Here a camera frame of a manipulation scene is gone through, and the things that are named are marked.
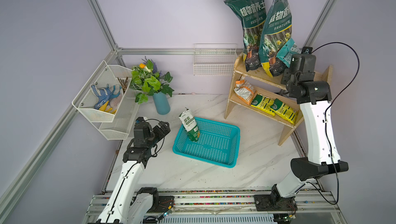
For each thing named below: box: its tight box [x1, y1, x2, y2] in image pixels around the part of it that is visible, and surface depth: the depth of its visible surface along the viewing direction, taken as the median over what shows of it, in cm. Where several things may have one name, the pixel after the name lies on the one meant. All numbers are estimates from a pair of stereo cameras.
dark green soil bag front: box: [258, 0, 293, 77], surface depth 64 cm
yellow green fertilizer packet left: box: [250, 93, 276, 117], surface depth 88 cm
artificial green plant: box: [129, 55, 175, 105], surface depth 85 cm
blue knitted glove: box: [90, 83, 111, 110], surface depth 73 cm
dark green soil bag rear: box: [223, 0, 268, 72], surface depth 65 cm
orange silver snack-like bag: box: [233, 79, 258, 106], surface depth 88 cm
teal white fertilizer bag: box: [276, 37, 303, 68], surface depth 64 cm
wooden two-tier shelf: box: [321, 65, 334, 84], surface depth 66 cm
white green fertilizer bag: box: [178, 108, 201, 142], surface depth 91 cm
